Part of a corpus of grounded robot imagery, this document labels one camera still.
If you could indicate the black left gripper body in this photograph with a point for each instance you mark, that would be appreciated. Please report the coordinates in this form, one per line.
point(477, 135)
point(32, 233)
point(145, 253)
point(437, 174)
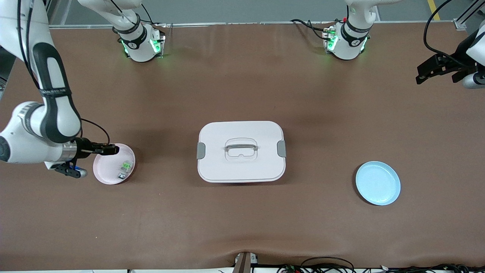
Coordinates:
point(460, 49)

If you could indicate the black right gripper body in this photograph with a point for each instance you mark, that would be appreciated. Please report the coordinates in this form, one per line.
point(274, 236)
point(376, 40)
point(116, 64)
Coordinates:
point(82, 146)

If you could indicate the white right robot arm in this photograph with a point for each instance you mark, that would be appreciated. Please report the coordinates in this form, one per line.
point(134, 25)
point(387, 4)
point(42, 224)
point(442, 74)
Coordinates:
point(22, 144)

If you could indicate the white lidded storage box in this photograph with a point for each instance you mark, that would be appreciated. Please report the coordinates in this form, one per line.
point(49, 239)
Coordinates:
point(242, 167)

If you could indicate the pink round plate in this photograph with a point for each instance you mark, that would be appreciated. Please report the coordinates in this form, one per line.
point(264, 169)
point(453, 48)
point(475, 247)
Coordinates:
point(110, 172)

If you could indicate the light blue round plate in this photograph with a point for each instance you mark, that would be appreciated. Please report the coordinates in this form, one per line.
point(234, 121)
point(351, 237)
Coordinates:
point(379, 184)

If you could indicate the brown table mat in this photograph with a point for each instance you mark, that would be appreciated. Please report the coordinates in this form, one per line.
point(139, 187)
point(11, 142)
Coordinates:
point(242, 220)

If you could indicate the green push-button switch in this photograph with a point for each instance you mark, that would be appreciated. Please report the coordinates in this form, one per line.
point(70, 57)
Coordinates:
point(125, 168)

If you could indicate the aluminium frame profile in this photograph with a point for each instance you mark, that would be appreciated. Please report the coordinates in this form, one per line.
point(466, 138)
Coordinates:
point(464, 17)

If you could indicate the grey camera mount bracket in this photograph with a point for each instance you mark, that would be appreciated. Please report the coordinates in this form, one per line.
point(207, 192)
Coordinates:
point(244, 263)

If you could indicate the silver table edge rail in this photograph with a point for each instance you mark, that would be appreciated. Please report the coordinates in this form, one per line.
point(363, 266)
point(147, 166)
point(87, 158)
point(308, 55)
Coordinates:
point(246, 23)

